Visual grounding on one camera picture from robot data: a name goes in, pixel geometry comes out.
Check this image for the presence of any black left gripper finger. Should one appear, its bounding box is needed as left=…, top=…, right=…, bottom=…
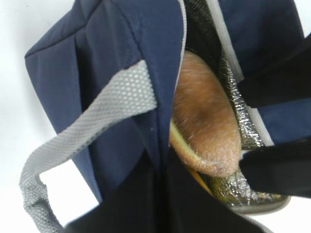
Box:
left=238, top=35, right=311, bottom=108
left=239, top=140, right=311, bottom=198

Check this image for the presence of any brown bread roll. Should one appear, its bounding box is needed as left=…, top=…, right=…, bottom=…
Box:
left=170, top=51, right=242, bottom=177

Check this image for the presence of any navy blue lunch bag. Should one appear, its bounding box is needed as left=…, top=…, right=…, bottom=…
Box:
left=19, top=0, right=311, bottom=233

